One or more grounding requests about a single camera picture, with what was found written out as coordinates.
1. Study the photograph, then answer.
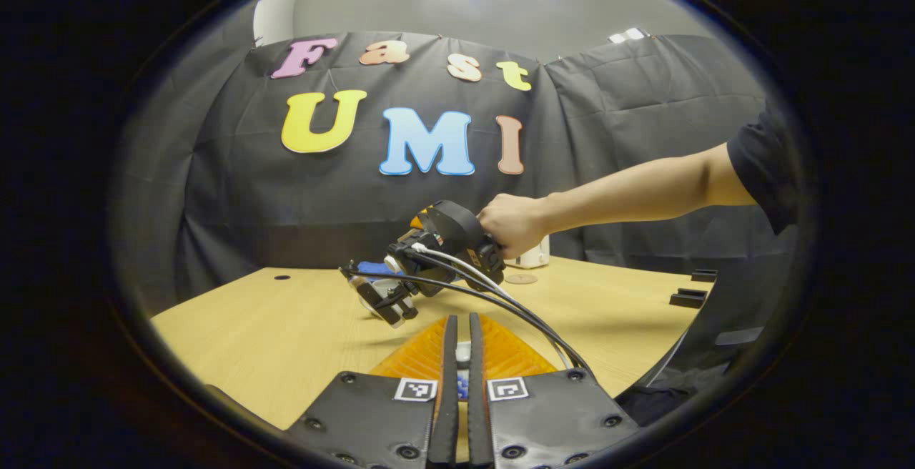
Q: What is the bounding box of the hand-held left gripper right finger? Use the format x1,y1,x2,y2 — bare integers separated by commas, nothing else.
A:
468,313,641,469

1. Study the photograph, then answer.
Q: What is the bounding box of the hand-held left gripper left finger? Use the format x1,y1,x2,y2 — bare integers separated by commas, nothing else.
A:
285,315,460,469

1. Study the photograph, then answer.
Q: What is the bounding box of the white blue-patterned teacup lid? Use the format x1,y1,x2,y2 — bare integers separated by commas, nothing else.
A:
455,341,473,400

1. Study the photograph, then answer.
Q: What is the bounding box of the white teacup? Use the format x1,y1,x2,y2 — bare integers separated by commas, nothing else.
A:
360,277,408,318

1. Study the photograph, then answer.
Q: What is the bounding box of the white toaster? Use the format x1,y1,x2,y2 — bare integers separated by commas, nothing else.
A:
504,234,551,270

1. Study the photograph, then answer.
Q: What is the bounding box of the black backdrop cloth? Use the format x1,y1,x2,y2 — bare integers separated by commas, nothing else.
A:
114,29,794,312

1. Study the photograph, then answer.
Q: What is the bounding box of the white cable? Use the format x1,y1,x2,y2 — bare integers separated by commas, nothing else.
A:
411,242,576,371

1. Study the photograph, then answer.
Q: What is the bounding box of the black cable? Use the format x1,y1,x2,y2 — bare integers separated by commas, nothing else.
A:
340,263,595,378

